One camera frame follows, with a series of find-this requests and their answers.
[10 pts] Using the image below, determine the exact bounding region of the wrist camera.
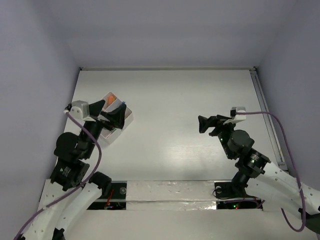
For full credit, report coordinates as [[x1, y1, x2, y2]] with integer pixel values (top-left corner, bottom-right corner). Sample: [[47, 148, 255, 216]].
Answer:
[[223, 106, 247, 125], [63, 100, 91, 121]]

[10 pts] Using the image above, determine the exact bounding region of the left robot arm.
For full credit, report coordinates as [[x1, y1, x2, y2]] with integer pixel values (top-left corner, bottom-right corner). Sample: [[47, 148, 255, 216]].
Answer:
[[15, 99, 127, 240]]

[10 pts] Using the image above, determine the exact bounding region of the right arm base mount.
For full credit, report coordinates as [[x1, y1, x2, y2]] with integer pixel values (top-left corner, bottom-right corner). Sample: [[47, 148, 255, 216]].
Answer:
[[212, 181, 264, 210]]

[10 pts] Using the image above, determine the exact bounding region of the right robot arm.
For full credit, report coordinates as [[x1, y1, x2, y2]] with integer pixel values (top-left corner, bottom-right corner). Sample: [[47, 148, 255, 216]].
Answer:
[[198, 115, 320, 234]]

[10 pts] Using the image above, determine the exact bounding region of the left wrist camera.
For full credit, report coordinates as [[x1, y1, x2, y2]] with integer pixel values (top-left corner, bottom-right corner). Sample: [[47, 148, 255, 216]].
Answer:
[[63, 100, 91, 121]]

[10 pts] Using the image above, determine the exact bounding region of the white compartment organizer tray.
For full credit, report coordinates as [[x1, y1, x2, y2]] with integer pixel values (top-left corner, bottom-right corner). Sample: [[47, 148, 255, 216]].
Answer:
[[98, 92, 134, 148]]

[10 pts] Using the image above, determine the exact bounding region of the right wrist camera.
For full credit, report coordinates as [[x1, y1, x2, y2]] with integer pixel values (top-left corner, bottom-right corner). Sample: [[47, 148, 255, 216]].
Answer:
[[223, 106, 247, 125]]

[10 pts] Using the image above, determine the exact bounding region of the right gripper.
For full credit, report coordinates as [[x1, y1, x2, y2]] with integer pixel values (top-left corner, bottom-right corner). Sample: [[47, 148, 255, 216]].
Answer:
[[198, 114, 238, 159]]

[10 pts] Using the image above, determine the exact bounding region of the orange cap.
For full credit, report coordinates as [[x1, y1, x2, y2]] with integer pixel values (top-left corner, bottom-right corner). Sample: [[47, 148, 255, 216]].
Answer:
[[106, 94, 117, 105]]

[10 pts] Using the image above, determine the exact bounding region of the aluminium rail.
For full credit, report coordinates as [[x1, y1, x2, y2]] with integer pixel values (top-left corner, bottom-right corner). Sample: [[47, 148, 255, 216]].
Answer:
[[249, 67, 289, 173]]

